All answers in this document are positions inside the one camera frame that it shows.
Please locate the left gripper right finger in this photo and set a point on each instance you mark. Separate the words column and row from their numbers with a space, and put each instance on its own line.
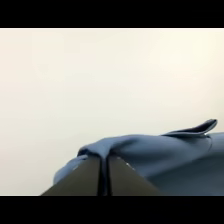
column 126, row 181

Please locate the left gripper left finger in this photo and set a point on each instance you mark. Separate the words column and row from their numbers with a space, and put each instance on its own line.
column 83, row 180

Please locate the blue shirt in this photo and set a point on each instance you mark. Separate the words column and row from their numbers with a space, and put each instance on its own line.
column 166, row 156

